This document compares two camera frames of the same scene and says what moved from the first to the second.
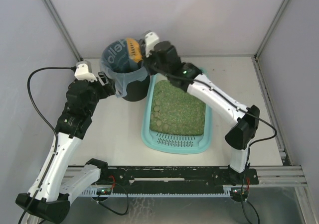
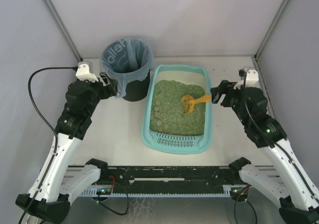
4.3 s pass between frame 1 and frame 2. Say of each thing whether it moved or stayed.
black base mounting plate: stayed
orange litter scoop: moved
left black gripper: stayed
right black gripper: moved
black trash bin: stayed
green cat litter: stayed
